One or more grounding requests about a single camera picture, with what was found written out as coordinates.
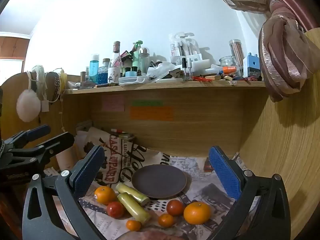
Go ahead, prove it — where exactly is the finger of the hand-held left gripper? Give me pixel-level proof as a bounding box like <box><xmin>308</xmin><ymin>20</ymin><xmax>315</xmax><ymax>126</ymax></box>
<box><xmin>4</xmin><ymin>124</ymin><xmax>51</xmax><ymax>149</ymax></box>
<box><xmin>12</xmin><ymin>133</ymin><xmax>75</xmax><ymax>167</ymax></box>

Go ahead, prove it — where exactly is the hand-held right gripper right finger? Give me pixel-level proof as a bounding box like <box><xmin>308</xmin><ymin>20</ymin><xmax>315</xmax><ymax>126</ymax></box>
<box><xmin>209</xmin><ymin>145</ymin><xmax>292</xmax><ymax>240</ymax></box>

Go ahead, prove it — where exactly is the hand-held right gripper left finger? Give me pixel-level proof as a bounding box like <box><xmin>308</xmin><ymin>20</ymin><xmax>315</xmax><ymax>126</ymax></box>
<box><xmin>22</xmin><ymin>145</ymin><xmax>105</xmax><ymax>240</ymax></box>

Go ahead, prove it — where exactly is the large orange with sticker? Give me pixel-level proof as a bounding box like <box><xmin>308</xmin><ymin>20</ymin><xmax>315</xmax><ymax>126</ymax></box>
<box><xmin>94</xmin><ymin>186</ymin><xmax>117</xmax><ymax>205</ymax></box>

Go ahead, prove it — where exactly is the red tomato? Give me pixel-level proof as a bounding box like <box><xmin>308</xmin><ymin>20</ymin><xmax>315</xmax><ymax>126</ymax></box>
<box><xmin>106</xmin><ymin>201</ymin><xmax>125</xmax><ymax>218</ymax></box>
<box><xmin>166</xmin><ymin>199</ymin><xmax>185</xmax><ymax>217</ymax></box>

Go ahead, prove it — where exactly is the yellow-green celery stick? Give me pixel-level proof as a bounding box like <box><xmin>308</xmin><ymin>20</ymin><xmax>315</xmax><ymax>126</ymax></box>
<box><xmin>117</xmin><ymin>192</ymin><xmax>151</xmax><ymax>222</ymax></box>
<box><xmin>115</xmin><ymin>183</ymin><xmax>150</xmax><ymax>207</ymax></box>

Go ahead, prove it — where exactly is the large plain orange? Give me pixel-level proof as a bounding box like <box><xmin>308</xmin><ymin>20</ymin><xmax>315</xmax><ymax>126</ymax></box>
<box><xmin>183</xmin><ymin>202</ymin><xmax>212</xmax><ymax>225</ymax></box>

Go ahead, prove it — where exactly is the brown round plate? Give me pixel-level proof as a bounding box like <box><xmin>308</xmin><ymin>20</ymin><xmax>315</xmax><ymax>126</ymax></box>
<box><xmin>132</xmin><ymin>164</ymin><xmax>187</xmax><ymax>200</ymax></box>

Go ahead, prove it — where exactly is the small orange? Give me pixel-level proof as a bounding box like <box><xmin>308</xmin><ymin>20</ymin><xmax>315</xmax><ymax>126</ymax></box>
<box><xmin>158</xmin><ymin>213</ymin><xmax>174</xmax><ymax>227</ymax></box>
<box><xmin>126</xmin><ymin>219</ymin><xmax>142</xmax><ymax>231</ymax></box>

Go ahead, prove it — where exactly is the white powder puff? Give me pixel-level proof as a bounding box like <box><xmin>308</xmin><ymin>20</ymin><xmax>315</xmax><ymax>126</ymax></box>
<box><xmin>16</xmin><ymin>89</ymin><xmax>41</xmax><ymax>122</ymax></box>

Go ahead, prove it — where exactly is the brown patterned hairband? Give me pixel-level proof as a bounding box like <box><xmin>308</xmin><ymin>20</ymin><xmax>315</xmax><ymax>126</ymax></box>
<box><xmin>46</xmin><ymin>71</ymin><xmax>61</xmax><ymax>103</ymax></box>

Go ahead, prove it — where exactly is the white furry hairband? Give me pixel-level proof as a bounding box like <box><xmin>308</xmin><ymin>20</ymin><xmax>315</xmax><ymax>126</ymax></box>
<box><xmin>30</xmin><ymin>65</ymin><xmax>48</xmax><ymax>98</ymax></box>

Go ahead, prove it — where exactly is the pink sticky note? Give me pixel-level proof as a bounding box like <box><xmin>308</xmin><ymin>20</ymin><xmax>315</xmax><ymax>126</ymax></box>
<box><xmin>102</xmin><ymin>95</ymin><xmax>125</xmax><ymax>112</ymax></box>

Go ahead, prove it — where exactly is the newspaper print cloth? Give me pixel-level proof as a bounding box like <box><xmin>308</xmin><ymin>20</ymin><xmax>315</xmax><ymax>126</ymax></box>
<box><xmin>44</xmin><ymin>126</ymin><xmax>260</xmax><ymax>240</ymax></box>

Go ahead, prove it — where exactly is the round blue glass bottle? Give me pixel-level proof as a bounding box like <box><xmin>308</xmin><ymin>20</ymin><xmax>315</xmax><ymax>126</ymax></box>
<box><xmin>98</xmin><ymin>59</ymin><xmax>110</xmax><ymax>83</ymax></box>

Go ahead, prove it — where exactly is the tall blue liquid bottle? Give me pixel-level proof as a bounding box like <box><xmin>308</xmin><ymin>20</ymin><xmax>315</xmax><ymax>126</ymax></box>
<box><xmin>89</xmin><ymin>54</ymin><xmax>100</xmax><ymax>83</ymax></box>

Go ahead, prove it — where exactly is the orange sticky note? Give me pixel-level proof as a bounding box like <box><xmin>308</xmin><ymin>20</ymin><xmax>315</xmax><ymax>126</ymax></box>
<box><xmin>130</xmin><ymin>106</ymin><xmax>174</xmax><ymax>121</ymax></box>

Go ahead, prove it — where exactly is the green sticky note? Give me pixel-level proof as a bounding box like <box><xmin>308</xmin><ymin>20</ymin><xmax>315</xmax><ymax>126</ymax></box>
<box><xmin>132</xmin><ymin>100</ymin><xmax>163</xmax><ymax>106</ymax></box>

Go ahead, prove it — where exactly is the clear bottle with figure print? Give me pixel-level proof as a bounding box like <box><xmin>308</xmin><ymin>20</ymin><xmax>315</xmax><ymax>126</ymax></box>
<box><xmin>108</xmin><ymin>42</ymin><xmax>122</xmax><ymax>83</ymax></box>

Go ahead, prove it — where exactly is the clear flat plastic box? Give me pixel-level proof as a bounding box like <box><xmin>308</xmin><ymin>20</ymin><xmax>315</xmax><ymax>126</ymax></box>
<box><xmin>118</xmin><ymin>76</ymin><xmax>148</xmax><ymax>85</ymax></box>

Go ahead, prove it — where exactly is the orange-capped glue bottle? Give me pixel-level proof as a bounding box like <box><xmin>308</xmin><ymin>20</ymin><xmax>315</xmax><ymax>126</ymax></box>
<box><xmin>211</xmin><ymin>66</ymin><xmax>237</xmax><ymax>75</ymax></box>

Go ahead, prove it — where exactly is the empty glass jar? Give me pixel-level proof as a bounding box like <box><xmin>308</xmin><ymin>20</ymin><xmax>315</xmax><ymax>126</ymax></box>
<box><xmin>219</xmin><ymin>56</ymin><xmax>242</xmax><ymax>74</ymax></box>

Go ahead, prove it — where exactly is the blue pencil sharpener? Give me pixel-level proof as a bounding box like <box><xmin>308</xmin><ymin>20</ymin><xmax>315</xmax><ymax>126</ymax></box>
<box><xmin>243</xmin><ymin>53</ymin><xmax>262</xmax><ymax>78</ymax></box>

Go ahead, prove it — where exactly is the green pump bottle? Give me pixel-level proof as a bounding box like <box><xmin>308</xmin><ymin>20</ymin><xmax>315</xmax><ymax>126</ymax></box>
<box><xmin>132</xmin><ymin>40</ymin><xmax>143</xmax><ymax>73</ymax></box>

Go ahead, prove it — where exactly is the clear dome-top bottle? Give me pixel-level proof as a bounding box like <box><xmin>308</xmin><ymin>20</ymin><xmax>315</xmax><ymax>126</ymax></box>
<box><xmin>139</xmin><ymin>47</ymin><xmax>150</xmax><ymax>73</ymax></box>

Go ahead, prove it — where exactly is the crumpled clear plastic bag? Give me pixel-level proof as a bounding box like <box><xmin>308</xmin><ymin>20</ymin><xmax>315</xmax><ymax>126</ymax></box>
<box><xmin>146</xmin><ymin>62</ymin><xmax>182</xmax><ymax>83</ymax></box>

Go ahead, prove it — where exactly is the clear tube of pencils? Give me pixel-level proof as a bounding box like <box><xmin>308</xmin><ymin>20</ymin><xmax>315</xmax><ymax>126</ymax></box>
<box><xmin>229</xmin><ymin>39</ymin><xmax>245</xmax><ymax>67</ymax></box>

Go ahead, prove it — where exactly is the packaged brush set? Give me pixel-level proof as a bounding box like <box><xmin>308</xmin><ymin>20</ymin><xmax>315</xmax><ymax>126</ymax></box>
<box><xmin>169</xmin><ymin>32</ymin><xmax>203</xmax><ymax>63</ymax></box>

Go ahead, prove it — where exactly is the wooden wall cabinet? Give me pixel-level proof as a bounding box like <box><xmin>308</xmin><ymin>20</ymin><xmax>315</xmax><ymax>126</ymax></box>
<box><xmin>0</xmin><ymin>32</ymin><xmax>31</xmax><ymax>60</ymax></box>

